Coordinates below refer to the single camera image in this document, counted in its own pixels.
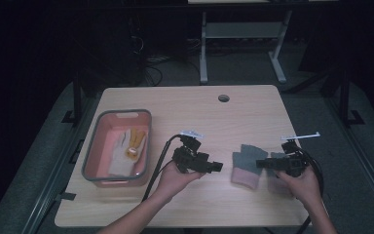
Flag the pink basket with grey rim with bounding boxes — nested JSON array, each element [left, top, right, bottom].
[[81, 108, 153, 189]]

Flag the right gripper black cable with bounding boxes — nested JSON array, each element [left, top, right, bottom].
[[291, 145, 325, 234]]

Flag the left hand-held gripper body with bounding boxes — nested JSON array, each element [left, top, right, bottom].
[[171, 130, 209, 175]]

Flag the bundle of floor cables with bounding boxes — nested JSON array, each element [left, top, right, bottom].
[[128, 19, 206, 87]]

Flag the person's left hand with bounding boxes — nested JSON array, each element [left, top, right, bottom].
[[155, 160, 206, 205]]

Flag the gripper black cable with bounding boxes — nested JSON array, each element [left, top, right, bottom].
[[291, 145, 325, 234], [141, 134, 183, 203]]

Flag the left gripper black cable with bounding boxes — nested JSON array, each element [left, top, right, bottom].
[[141, 134, 183, 203]]

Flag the plain cream sock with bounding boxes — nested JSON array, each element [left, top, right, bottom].
[[107, 129, 136, 178]]

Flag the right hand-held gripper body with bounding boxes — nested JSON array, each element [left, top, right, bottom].
[[280, 131, 321, 178]]

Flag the white metal desk frame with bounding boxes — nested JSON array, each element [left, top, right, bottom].
[[199, 9, 294, 86]]

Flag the black metal stand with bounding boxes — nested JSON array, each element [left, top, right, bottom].
[[61, 72, 85, 125], [337, 66, 367, 128]]

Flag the person's right hand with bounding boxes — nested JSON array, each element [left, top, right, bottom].
[[275, 167, 323, 210]]

